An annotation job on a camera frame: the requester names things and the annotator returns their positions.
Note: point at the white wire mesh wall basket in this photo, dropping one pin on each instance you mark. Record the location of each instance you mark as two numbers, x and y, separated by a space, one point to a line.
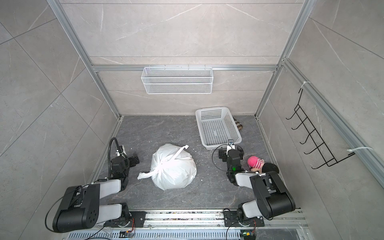
177 80

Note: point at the black wire hook rack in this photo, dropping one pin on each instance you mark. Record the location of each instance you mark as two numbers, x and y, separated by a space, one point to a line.
313 135

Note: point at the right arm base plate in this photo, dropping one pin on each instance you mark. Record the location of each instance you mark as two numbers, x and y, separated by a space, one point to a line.
235 219

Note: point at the pink striped doll black hair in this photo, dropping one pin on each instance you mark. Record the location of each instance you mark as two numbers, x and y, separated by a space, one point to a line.
259 165

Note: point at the white perforated plastic tray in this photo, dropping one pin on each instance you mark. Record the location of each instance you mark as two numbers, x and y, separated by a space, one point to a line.
216 126

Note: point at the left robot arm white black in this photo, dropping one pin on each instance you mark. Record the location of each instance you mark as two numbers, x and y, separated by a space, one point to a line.
80 206

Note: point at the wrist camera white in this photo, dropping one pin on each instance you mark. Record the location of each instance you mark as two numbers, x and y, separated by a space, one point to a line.
121 151
230 144

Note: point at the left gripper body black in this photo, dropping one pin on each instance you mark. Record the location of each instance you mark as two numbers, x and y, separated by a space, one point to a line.
131 162

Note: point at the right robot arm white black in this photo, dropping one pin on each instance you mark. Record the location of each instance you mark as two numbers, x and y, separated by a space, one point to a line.
272 197

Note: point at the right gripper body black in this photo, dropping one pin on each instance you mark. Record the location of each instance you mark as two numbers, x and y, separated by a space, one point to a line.
226 158

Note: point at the aluminium mounting rail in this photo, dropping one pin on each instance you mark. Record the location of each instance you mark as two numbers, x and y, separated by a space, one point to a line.
199 225

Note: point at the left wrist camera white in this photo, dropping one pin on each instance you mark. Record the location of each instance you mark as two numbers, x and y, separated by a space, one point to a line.
121 151

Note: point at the brown striped small object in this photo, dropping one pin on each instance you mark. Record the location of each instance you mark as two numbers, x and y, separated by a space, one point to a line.
238 124

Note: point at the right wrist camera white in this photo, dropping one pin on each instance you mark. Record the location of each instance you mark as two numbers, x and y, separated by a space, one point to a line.
230 144

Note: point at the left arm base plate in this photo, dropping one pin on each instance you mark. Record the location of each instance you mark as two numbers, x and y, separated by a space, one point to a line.
133 219

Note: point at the white plastic bag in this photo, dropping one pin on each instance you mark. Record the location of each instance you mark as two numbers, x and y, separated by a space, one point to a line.
172 167

